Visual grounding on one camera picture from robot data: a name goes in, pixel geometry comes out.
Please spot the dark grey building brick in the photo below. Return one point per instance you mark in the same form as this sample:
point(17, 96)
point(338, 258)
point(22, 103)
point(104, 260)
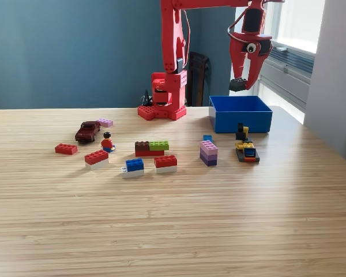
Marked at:
point(237, 85)

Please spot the small yellow toy digger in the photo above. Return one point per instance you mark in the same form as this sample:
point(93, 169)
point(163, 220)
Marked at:
point(246, 150)

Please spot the pink and purple brick stack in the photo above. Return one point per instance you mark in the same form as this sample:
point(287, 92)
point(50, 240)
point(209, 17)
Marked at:
point(209, 153)

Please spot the dark red toy car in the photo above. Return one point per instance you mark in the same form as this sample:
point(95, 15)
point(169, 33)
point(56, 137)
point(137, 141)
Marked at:
point(87, 132)

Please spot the blue plastic bin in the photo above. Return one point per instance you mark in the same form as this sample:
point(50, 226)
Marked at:
point(242, 121)

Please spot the grey window vent grille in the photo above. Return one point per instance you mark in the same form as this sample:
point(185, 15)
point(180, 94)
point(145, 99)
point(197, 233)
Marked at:
point(294, 62)

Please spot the dark folded chair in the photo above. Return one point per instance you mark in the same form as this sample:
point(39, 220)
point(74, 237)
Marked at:
point(199, 80)

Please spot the small blue building brick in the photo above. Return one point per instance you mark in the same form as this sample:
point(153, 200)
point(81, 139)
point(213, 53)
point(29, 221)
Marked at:
point(207, 138)

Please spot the brown green red brick stack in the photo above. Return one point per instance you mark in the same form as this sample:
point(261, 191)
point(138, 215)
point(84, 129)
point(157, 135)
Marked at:
point(150, 148)

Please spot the red and white brick stack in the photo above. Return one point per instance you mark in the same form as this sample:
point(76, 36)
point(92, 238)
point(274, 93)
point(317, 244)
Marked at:
point(165, 164)
point(96, 158)

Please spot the pink flat building brick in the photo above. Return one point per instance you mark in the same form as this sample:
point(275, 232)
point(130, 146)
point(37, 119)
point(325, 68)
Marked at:
point(106, 122)

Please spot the blue and white brick stack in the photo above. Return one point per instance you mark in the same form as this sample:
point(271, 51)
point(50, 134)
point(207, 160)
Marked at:
point(134, 168)

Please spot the toy figure red shirt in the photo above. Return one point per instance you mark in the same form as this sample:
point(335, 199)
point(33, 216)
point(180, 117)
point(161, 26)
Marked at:
point(106, 143)

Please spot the red building brick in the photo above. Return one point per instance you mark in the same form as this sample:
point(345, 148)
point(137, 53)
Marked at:
point(65, 149)

